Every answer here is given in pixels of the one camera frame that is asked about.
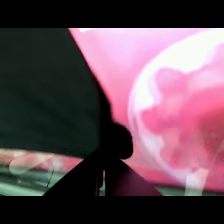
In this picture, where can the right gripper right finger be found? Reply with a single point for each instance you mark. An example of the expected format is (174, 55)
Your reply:
(126, 181)

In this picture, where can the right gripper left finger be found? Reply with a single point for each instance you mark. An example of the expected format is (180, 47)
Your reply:
(81, 180)

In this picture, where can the black garment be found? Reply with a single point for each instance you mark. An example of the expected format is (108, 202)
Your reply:
(46, 93)

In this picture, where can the silver frame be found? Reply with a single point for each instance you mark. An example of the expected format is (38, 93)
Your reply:
(23, 183)

